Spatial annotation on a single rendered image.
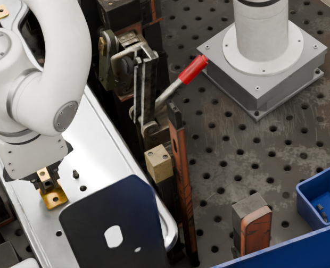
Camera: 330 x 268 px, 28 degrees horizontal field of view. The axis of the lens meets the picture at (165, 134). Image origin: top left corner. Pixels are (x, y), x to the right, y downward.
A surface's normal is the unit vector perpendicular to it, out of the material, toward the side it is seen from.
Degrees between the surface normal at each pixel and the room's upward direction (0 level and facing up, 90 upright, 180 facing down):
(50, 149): 92
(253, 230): 90
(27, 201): 0
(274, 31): 89
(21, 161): 92
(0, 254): 0
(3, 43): 5
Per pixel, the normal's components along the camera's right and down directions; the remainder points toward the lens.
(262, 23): 0.00, 0.81
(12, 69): 0.74, 0.50
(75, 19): 0.81, -0.35
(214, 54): -0.15, -0.58
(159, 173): 0.47, 0.69
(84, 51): 0.90, -0.04
